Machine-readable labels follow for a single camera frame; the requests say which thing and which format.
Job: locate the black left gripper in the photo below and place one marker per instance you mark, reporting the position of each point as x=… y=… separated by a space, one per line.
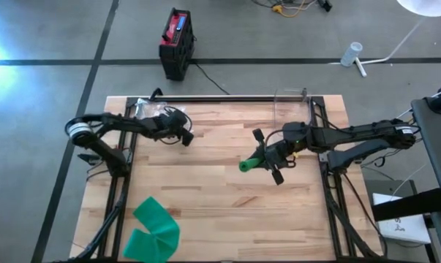
x=170 y=124

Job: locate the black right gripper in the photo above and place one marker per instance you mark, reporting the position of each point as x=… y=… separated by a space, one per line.
x=276 y=155

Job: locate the light green crepe bandage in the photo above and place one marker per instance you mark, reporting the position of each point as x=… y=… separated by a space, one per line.
x=247 y=166

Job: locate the teal green elastic bandage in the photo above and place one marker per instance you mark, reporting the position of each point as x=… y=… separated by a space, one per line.
x=158 y=226

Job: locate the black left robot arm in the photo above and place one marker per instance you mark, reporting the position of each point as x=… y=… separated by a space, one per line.
x=132 y=124

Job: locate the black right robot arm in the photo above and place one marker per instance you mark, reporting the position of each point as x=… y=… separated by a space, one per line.
x=351 y=133

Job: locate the clear plastic bag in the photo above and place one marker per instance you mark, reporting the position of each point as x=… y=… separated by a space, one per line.
x=147 y=107

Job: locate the clear plastic container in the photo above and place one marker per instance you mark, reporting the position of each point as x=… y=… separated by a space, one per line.
x=291 y=109

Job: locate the red and black battery box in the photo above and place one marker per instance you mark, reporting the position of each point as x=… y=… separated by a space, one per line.
x=176 y=44

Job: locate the white flat box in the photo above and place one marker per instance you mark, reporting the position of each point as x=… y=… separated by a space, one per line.
x=403 y=226

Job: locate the small black device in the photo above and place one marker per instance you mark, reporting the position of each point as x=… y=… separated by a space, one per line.
x=325 y=5

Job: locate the white floor lamp base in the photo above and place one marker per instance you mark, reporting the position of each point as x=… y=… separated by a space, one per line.
x=425 y=5

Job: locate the black aluminium table frame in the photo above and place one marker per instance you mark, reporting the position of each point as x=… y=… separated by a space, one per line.
x=264 y=99

